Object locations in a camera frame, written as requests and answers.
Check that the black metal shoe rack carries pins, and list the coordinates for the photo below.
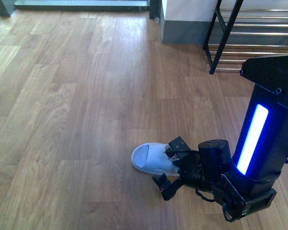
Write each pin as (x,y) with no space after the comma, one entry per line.
(240,29)

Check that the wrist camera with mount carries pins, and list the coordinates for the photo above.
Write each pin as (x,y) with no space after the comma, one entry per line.
(177,149)

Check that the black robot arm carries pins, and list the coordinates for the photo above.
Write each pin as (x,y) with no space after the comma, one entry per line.
(242,183)

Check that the white blue slipper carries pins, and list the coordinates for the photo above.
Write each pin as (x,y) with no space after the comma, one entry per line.
(151,158)

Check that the dark window frame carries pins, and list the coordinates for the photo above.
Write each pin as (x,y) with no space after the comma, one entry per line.
(7,7)

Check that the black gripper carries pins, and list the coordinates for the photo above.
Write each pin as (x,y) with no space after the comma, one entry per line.
(197,169)

